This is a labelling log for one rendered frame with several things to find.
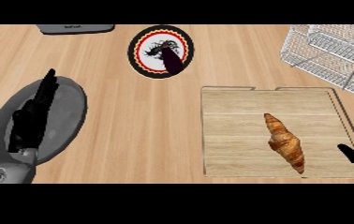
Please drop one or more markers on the golden brown croissant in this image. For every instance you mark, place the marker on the golden brown croissant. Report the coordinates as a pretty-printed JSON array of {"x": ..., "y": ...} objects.
[{"x": 285, "y": 143}]

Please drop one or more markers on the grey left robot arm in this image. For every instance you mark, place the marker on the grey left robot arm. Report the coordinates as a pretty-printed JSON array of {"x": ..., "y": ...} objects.
[{"x": 16, "y": 168}]

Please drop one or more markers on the dark purple eggplant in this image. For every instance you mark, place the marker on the dark purple eggplant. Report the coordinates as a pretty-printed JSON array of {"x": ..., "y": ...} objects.
[{"x": 171, "y": 60}]

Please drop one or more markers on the grey flat appliance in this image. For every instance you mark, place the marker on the grey flat appliance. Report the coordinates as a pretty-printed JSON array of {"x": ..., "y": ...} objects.
[{"x": 75, "y": 28}]

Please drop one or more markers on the pale wooden tray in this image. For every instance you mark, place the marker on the pale wooden tray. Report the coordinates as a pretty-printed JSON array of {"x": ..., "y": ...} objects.
[{"x": 239, "y": 134}]

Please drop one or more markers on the grey oval plate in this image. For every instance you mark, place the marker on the grey oval plate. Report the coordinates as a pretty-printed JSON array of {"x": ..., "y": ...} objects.
[{"x": 63, "y": 115}]

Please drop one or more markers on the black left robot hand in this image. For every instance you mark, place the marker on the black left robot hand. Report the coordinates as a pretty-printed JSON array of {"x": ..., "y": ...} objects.
[{"x": 32, "y": 115}]

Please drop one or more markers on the black rimmed patterned plate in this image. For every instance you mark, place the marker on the black rimmed patterned plate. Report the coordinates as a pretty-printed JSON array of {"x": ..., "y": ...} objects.
[{"x": 149, "y": 51}]

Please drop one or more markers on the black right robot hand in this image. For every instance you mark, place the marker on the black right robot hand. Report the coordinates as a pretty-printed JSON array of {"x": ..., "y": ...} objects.
[{"x": 347, "y": 152}]

